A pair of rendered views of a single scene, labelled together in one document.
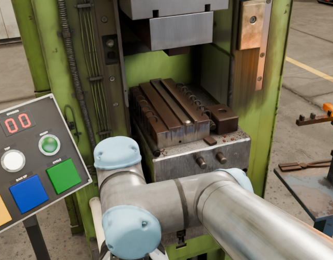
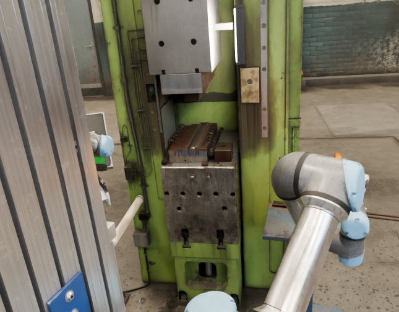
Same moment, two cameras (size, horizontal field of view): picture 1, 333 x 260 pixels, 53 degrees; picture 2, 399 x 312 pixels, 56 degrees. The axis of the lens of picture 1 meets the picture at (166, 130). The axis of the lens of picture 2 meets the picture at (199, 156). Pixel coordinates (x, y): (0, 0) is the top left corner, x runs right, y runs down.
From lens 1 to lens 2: 1.10 m
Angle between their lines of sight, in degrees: 27
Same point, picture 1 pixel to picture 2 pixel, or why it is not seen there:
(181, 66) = (230, 116)
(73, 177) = (101, 160)
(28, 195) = not seen: hidden behind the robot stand
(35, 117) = (90, 122)
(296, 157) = (385, 236)
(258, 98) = (266, 143)
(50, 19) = (117, 72)
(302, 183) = (279, 216)
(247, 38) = (246, 95)
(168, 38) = (171, 87)
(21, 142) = not seen: hidden behind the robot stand
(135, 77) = (193, 119)
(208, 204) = not seen: hidden behind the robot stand
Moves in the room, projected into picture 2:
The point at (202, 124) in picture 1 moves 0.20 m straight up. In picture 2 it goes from (201, 150) to (198, 111)
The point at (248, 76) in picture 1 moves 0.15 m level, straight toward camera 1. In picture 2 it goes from (253, 124) to (236, 132)
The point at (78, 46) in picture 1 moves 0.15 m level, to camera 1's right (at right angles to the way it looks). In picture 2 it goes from (131, 89) to (155, 90)
